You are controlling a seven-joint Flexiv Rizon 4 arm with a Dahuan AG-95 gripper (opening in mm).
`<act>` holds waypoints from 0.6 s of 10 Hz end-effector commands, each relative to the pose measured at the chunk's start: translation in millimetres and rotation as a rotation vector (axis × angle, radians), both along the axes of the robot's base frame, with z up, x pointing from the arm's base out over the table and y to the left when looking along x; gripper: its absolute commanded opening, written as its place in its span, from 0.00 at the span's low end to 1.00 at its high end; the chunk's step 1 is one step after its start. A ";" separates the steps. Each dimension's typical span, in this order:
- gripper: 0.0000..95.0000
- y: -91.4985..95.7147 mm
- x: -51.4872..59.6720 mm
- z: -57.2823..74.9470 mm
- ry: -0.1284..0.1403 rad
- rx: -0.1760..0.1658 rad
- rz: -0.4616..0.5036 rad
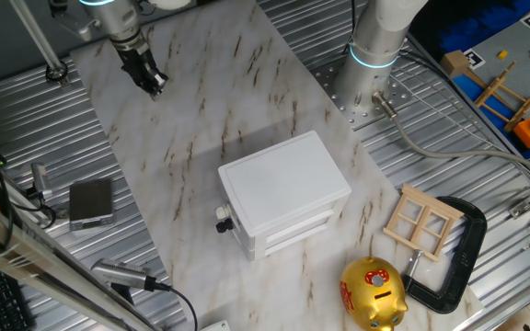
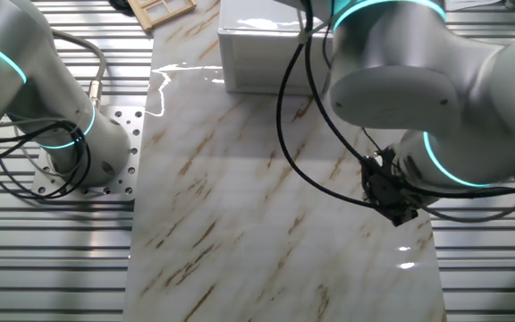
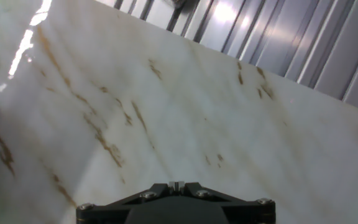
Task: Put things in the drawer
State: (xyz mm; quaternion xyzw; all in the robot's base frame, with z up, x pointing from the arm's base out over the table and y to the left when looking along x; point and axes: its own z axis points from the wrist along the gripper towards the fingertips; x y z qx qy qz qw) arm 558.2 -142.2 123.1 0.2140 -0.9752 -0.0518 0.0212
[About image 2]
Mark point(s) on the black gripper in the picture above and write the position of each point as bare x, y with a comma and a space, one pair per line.
380, 181

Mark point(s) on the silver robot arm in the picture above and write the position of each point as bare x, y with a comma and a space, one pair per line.
418, 67

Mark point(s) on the white cabinet body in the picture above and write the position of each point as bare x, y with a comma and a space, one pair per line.
257, 76

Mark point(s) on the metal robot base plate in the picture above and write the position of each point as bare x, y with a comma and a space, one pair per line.
139, 152

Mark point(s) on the wooden window frame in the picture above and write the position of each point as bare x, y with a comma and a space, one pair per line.
172, 16

